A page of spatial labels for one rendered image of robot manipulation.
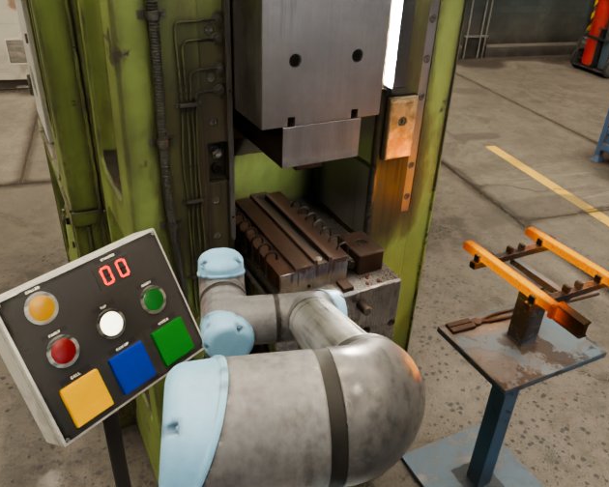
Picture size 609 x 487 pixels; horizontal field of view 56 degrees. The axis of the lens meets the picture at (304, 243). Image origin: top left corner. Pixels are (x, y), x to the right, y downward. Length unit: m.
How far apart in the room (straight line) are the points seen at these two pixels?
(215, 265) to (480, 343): 1.07
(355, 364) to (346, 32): 0.90
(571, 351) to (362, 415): 1.46
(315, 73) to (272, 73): 0.10
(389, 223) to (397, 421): 1.29
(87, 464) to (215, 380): 1.91
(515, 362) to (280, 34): 1.12
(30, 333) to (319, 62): 0.76
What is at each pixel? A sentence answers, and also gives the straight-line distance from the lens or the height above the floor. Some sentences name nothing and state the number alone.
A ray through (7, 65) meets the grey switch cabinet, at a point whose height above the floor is 0.25.
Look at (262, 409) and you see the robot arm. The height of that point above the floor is 1.45.
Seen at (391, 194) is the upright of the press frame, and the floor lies 1.06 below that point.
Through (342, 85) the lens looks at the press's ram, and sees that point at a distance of 1.29.
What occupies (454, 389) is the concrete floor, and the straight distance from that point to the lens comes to 2.63.
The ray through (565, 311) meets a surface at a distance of 1.52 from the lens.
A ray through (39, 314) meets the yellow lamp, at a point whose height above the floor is 1.16.
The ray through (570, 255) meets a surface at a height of 0.95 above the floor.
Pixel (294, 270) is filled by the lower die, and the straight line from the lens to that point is 1.45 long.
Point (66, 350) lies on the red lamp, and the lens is 1.10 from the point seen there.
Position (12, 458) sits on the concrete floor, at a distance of 2.46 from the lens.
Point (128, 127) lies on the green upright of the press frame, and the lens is 1.29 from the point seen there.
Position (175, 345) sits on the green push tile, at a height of 1.00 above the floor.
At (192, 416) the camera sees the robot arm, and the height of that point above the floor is 1.45.
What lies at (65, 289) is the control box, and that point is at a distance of 1.11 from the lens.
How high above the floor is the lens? 1.78
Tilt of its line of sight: 31 degrees down
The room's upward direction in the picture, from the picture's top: 3 degrees clockwise
